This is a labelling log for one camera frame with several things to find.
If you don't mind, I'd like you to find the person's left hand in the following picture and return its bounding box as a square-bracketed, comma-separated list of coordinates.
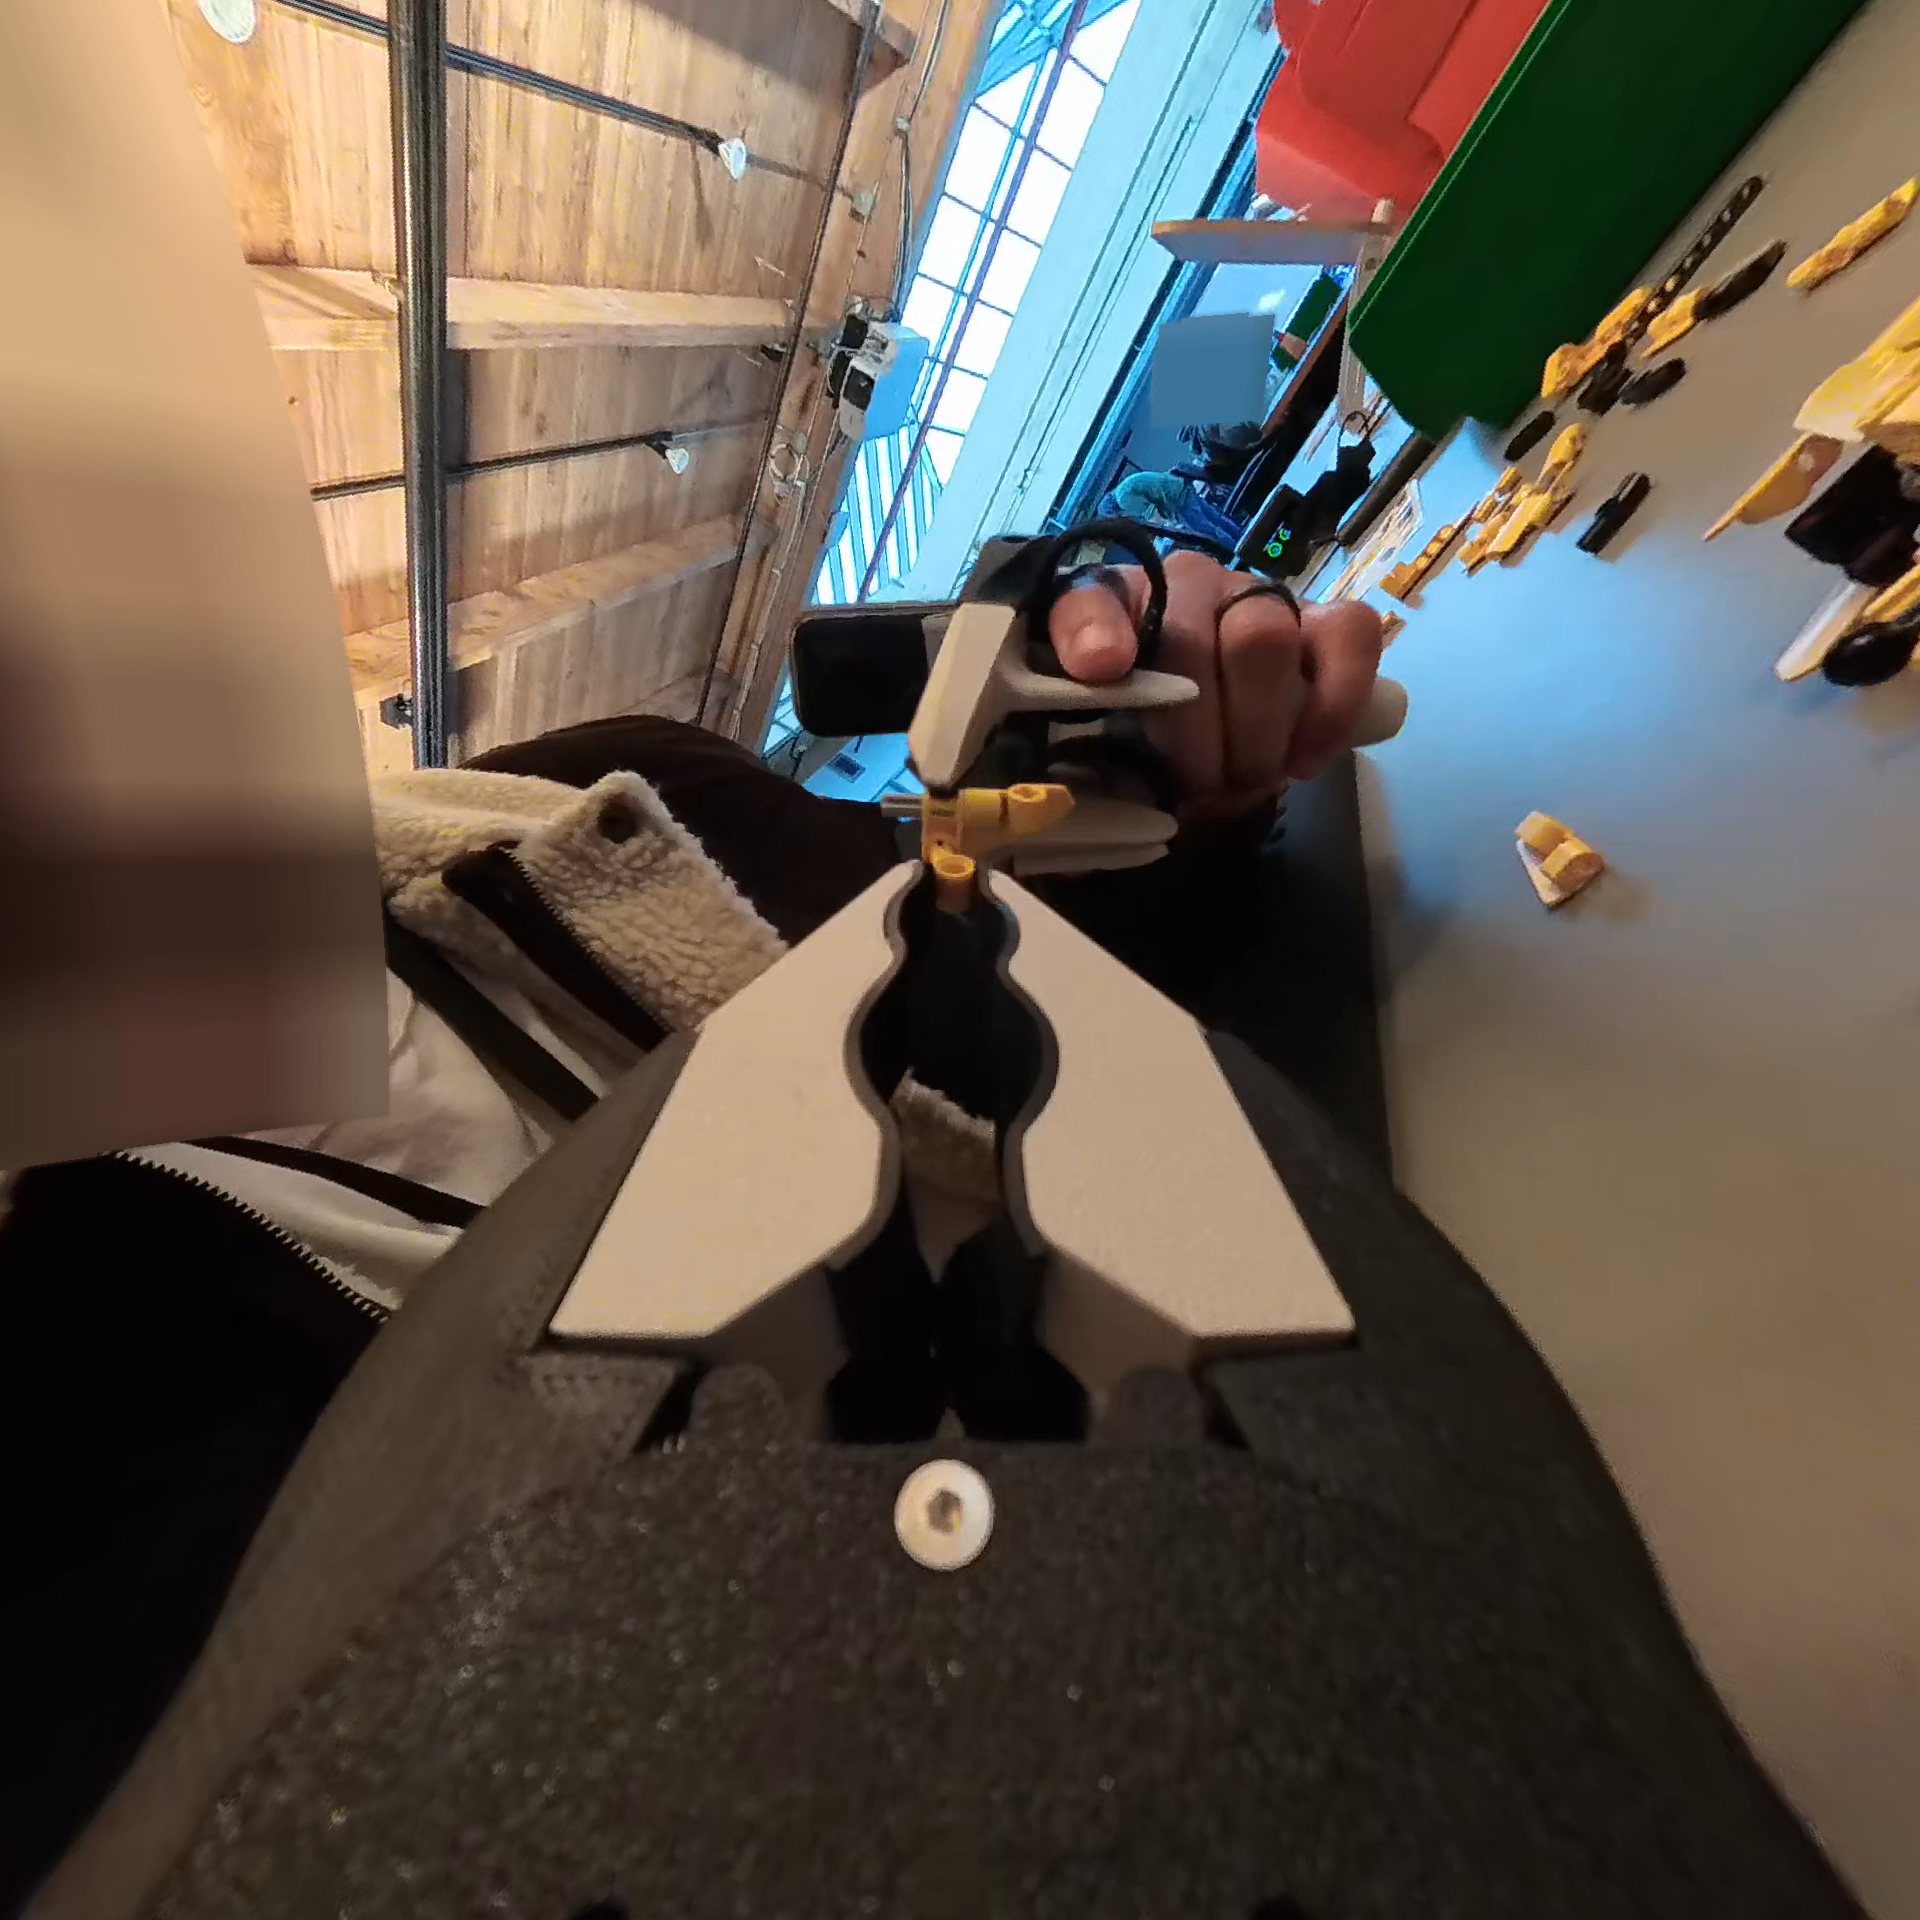
[1048, 552, 1391, 821]

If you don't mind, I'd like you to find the white shirt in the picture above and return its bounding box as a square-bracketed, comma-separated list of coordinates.
[122, 957, 661, 1306]

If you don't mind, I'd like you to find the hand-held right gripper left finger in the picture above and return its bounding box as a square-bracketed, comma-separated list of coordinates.
[552, 863, 933, 1446]

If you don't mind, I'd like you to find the yellow angled toy piece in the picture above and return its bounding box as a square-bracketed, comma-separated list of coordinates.
[912, 783, 1076, 850]

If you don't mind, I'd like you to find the long yellow toy piece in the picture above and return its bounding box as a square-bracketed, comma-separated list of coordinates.
[1507, 807, 1606, 913]

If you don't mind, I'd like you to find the grey desk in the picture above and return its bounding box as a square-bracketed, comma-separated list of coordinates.
[1349, 0, 1920, 1920]

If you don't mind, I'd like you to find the green folding board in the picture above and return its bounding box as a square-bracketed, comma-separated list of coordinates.
[1343, 0, 1866, 434]

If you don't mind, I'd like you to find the yellow toy brick car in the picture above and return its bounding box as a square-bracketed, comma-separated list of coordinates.
[1701, 300, 1920, 695]

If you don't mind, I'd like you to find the red folding bin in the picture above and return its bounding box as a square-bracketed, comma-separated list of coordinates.
[1252, 0, 1552, 224]

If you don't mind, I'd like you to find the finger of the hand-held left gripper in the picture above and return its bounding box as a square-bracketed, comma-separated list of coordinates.
[907, 599, 1204, 795]
[1003, 807, 1181, 877]

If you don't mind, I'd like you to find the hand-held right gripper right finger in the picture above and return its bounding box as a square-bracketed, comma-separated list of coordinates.
[960, 865, 1362, 1446]

